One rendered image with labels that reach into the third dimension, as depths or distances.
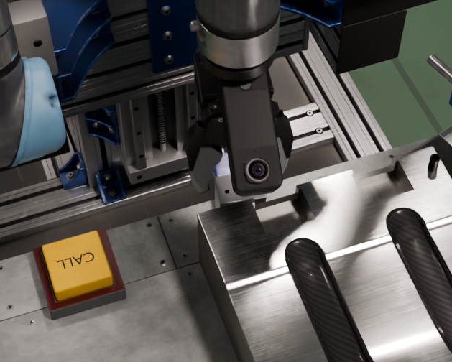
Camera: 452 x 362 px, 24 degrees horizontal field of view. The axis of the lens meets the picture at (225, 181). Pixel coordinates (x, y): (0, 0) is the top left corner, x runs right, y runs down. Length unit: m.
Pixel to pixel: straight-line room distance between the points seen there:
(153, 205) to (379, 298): 0.92
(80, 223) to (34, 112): 1.11
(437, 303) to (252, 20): 0.33
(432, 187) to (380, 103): 1.24
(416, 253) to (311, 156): 0.92
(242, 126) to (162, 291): 0.23
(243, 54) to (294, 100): 1.10
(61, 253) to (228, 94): 0.26
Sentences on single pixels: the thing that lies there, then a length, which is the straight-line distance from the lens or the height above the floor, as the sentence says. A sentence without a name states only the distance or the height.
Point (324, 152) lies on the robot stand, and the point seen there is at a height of 0.21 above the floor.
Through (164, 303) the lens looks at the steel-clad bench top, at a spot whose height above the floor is 0.80.
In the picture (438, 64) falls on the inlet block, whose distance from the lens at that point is 1.23.
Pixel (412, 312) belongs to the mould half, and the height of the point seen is 0.88.
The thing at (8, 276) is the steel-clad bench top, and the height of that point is 0.80.
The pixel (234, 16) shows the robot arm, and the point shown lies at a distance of 0.90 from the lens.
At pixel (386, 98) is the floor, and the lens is 2.32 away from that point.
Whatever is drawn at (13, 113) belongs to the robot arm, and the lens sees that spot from 0.77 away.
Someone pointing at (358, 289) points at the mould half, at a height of 0.89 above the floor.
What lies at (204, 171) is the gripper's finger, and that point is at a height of 0.89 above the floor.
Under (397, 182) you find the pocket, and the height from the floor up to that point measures 0.86.
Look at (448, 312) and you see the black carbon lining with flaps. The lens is 1.02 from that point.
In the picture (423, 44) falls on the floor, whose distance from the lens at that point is 2.45.
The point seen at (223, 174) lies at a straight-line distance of 1.13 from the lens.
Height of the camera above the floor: 1.76
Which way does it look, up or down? 54 degrees down
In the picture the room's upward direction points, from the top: straight up
